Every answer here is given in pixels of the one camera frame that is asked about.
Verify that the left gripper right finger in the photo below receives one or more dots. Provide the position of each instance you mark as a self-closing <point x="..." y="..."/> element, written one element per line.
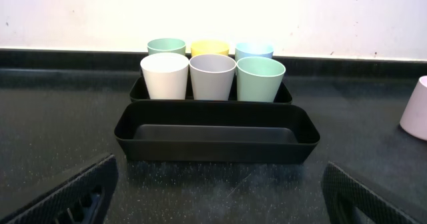
<point x="353" y="197"/>

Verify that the yellow cup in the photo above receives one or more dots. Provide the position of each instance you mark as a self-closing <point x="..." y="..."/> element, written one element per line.
<point x="209" y="48"/>

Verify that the grey cup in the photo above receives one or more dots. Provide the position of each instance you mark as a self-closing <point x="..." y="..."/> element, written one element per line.
<point x="212" y="79"/>

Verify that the green cup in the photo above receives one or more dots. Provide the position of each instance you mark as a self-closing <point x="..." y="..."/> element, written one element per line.
<point x="166" y="46"/>
<point x="258" y="82"/>

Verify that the black tray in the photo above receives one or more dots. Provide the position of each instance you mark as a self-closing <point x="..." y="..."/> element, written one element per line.
<point x="217" y="140"/>
<point x="140" y="90"/>

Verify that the blue cup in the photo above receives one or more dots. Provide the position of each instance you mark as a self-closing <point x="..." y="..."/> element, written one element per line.
<point x="253" y="50"/>

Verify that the white cup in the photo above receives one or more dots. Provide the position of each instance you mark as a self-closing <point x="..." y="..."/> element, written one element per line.
<point x="165" y="77"/>

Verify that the pink cup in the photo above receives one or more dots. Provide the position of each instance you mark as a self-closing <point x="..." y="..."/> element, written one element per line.
<point x="416" y="112"/>

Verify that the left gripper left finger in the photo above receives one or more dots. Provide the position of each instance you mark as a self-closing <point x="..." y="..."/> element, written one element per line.
<point x="76" y="192"/>

